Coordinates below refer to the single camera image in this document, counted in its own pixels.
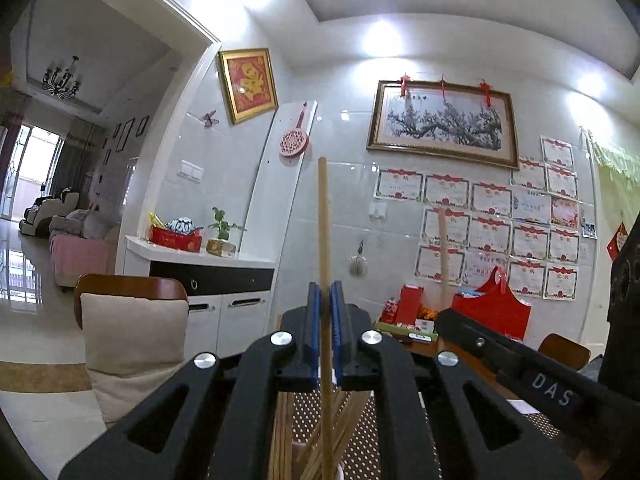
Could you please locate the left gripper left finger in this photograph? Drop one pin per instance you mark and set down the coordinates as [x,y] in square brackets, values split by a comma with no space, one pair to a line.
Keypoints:
[212,419]

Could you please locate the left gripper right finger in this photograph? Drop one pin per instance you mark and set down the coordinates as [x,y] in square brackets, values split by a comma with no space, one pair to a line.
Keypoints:
[436,418]

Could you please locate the crossing wooden chopstick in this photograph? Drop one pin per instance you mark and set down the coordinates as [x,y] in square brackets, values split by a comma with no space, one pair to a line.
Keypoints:
[346,410]

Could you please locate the brown chair right side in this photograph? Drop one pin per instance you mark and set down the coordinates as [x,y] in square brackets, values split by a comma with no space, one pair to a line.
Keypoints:
[565,351]

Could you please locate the brown polka dot tablecloth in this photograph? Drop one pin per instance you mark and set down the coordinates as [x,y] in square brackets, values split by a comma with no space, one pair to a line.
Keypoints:
[360,460]

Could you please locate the green tray on table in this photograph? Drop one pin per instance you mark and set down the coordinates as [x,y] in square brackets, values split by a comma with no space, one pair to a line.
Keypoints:
[405,333]

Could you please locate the red soda can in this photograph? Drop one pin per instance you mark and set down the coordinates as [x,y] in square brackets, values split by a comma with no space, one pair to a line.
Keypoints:
[389,313]

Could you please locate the red box on table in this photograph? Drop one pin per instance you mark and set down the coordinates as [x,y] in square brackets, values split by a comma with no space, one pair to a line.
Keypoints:
[409,304]

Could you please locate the white black sideboard cabinet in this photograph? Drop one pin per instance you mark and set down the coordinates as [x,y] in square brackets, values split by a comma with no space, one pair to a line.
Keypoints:
[229,298]

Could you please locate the red paper gift bag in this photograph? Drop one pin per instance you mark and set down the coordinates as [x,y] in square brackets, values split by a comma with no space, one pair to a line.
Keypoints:
[494,306]

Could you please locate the wooden chair with cushion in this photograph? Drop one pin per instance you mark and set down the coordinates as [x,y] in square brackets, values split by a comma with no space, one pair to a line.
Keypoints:
[125,286]

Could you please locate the small potted green plant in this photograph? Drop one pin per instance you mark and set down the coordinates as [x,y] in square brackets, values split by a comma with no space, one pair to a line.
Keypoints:
[220,245]

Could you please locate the red gift box on cabinet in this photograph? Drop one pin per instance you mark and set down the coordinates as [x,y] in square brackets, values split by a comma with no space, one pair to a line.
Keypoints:
[170,239]

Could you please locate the pink covered sofa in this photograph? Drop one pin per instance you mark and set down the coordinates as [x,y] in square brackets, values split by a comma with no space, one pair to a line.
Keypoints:
[73,256]

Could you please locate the white massage chair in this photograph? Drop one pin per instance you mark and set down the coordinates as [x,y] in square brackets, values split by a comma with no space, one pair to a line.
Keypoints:
[37,218]

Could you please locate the red round hanging ornament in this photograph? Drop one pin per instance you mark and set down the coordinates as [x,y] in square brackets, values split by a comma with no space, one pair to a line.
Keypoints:
[294,141]

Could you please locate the plum blossom framed painting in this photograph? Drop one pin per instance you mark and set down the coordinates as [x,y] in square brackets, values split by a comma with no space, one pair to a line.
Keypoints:
[436,118]

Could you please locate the black chandelier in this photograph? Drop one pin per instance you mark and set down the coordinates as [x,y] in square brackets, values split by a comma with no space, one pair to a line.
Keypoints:
[62,82]

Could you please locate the hanging silver wall ornament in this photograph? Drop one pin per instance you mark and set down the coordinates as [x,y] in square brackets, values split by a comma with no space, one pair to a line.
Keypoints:
[358,264]

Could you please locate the award certificate on wall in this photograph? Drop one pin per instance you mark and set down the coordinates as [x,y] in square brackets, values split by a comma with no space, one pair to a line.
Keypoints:
[491,199]
[399,184]
[443,189]

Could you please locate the white wall switch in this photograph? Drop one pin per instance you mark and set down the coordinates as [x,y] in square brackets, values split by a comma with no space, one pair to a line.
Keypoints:
[190,171]

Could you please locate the red gold diamond frame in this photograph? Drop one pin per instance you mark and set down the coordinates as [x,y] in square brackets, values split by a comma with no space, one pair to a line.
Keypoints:
[247,81]

